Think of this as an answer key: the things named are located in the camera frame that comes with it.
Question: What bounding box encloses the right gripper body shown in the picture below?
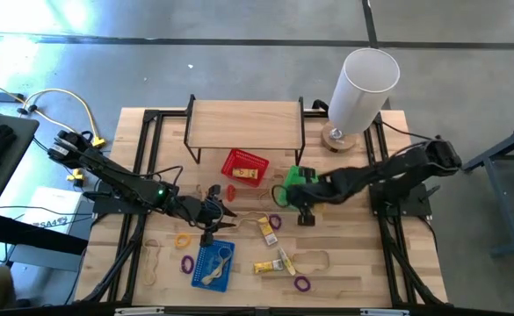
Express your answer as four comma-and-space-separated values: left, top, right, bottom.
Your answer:
289, 182, 323, 211

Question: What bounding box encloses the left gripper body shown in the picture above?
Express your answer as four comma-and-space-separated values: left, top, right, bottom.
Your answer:
177, 196, 218, 227

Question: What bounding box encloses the green plastic basket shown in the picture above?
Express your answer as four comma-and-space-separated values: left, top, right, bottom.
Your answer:
278, 164, 322, 210

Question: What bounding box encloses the blue plastic basket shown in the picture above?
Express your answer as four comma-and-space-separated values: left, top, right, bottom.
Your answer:
190, 237, 236, 293

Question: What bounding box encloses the red plastic basket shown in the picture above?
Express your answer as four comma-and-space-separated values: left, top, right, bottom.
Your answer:
220, 147, 270, 189

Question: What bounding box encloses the white shade table lamp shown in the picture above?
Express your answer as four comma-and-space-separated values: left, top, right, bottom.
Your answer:
320, 47, 402, 154

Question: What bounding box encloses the white cardboard box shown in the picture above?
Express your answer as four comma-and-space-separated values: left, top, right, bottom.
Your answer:
18, 186, 84, 241

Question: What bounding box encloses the blue grey metal cart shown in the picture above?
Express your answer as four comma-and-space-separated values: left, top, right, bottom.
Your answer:
460, 120, 514, 258

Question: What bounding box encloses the dark grey side table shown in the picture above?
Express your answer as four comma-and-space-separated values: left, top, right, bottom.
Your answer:
0, 111, 91, 304

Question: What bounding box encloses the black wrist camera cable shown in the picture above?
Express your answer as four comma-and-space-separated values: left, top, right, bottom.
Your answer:
270, 183, 293, 208

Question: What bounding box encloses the wooden shelf riser black frame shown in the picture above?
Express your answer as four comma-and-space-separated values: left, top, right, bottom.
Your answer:
184, 94, 307, 166

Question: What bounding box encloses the black metal table frame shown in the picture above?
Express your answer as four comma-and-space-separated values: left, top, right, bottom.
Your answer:
76, 107, 449, 308

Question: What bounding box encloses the white table edge bracket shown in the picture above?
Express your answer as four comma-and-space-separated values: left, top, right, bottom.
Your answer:
360, 308, 410, 316
114, 306, 165, 316

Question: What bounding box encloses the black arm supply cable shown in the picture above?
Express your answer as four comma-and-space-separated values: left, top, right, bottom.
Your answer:
381, 120, 436, 144

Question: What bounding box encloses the yellow floor cable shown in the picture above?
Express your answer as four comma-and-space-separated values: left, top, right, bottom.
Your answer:
0, 72, 107, 148

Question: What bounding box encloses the yellow cable connector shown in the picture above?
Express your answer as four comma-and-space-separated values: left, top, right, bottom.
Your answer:
66, 167, 85, 185

